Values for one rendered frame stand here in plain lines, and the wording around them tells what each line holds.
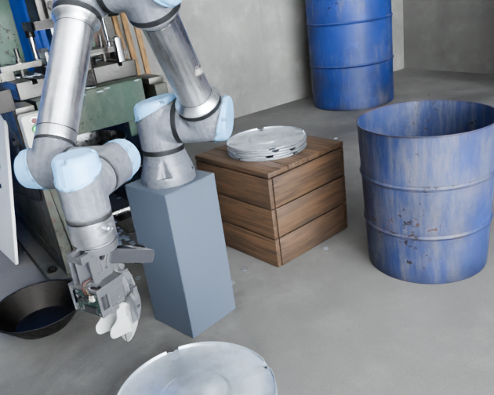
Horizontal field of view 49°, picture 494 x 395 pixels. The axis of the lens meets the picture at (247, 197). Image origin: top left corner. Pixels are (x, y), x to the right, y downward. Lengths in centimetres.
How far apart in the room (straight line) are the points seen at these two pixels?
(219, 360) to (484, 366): 69
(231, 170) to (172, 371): 96
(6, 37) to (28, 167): 136
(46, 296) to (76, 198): 113
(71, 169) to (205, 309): 85
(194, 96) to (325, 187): 81
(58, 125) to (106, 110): 101
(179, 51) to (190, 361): 65
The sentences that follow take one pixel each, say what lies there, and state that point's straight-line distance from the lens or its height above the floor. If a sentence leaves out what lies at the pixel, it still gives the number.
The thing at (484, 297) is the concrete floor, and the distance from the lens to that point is 173.
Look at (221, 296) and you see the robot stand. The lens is 164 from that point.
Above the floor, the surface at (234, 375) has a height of 27.
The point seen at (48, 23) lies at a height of 88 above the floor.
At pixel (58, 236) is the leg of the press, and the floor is 18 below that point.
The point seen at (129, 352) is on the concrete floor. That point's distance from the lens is 164.
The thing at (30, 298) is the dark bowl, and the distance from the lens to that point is 199.
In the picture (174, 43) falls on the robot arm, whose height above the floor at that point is 83.
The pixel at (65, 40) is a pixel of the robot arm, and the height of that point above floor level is 87.
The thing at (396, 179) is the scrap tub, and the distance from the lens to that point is 162.
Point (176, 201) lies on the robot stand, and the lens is 143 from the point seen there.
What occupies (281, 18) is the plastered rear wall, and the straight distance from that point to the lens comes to 420.
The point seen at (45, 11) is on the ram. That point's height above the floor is 92.
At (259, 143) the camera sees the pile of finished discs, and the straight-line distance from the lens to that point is 193.
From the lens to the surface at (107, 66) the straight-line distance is 213.
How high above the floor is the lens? 94
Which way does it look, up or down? 22 degrees down
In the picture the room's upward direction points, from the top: 8 degrees counter-clockwise
